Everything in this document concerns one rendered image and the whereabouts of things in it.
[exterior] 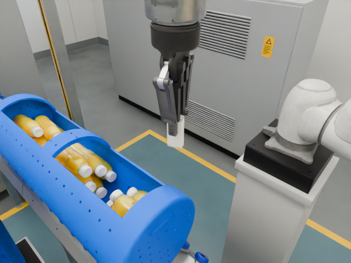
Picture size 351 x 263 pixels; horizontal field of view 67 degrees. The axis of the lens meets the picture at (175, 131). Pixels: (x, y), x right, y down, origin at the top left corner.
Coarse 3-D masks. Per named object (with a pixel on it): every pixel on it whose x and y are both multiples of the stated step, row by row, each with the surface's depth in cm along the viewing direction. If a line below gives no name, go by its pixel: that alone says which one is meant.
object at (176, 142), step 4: (180, 120) 48; (180, 124) 49; (180, 128) 49; (180, 132) 50; (168, 136) 51; (172, 136) 51; (176, 136) 51; (180, 136) 50; (168, 140) 52; (172, 140) 52; (176, 140) 51; (180, 140) 51; (168, 144) 53; (172, 144) 52; (176, 144) 52; (180, 144) 51; (180, 148) 52
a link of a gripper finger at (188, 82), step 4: (192, 56) 47; (192, 60) 47; (192, 64) 48; (188, 80) 48; (188, 84) 48; (188, 88) 49; (188, 92) 49; (188, 96) 50; (188, 100) 50; (188, 104) 51
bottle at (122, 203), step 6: (114, 198) 77; (120, 198) 75; (126, 198) 75; (132, 198) 76; (114, 204) 76; (120, 204) 74; (126, 204) 74; (132, 204) 74; (120, 210) 73; (126, 210) 73; (120, 216) 73
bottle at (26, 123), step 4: (16, 116) 113; (20, 116) 113; (24, 116) 113; (16, 120) 112; (20, 120) 110; (24, 120) 109; (28, 120) 109; (32, 120) 109; (20, 124) 109; (24, 124) 107; (28, 124) 106; (32, 124) 106; (36, 124) 107; (24, 128) 106; (28, 128) 106; (32, 128) 105; (28, 132) 106; (32, 136) 108
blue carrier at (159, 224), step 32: (32, 96) 113; (0, 128) 100; (64, 128) 123; (32, 160) 85; (128, 160) 94; (64, 192) 74; (160, 192) 69; (64, 224) 78; (96, 224) 66; (128, 224) 62; (160, 224) 66; (192, 224) 82; (96, 256) 67; (128, 256) 60; (160, 256) 73
